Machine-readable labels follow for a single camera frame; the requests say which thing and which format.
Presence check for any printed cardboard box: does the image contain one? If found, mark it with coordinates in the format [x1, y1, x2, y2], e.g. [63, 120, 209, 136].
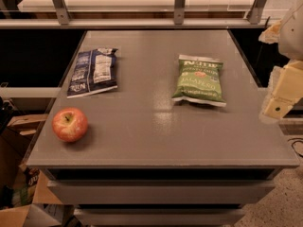
[11, 164, 40, 207]

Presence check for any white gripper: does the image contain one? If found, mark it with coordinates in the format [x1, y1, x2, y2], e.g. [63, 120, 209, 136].
[258, 21, 303, 124]

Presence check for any brown cardboard box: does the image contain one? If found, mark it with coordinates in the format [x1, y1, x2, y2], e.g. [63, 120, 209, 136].
[0, 113, 48, 187]

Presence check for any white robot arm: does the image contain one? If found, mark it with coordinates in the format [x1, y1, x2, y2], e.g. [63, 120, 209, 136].
[258, 0, 303, 123]

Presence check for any blue chip bag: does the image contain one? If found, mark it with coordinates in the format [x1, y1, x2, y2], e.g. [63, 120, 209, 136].
[67, 47, 117, 98]

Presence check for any upper grey drawer front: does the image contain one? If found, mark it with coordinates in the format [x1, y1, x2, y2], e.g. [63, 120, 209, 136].
[47, 181, 275, 204]

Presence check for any grey drawer cabinet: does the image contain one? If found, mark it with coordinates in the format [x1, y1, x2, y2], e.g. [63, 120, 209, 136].
[26, 28, 301, 227]

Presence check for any black cable on floor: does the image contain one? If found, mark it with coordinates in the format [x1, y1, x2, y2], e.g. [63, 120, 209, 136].
[287, 137, 303, 158]

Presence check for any green jalapeno chip bag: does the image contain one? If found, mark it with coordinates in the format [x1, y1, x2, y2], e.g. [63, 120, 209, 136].
[172, 55, 226, 107]

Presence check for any grey drawer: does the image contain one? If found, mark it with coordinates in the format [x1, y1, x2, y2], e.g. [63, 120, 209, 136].
[74, 209, 244, 227]
[47, 181, 275, 204]

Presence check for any red apple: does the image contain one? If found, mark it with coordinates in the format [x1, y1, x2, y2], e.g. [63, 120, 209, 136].
[52, 107, 88, 143]

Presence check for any lower grey drawer front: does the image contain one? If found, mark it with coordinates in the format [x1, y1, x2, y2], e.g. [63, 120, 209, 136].
[74, 209, 244, 227]

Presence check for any metal shelf frame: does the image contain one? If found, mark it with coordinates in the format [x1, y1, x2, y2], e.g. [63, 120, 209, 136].
[0, 0, 270, 29]

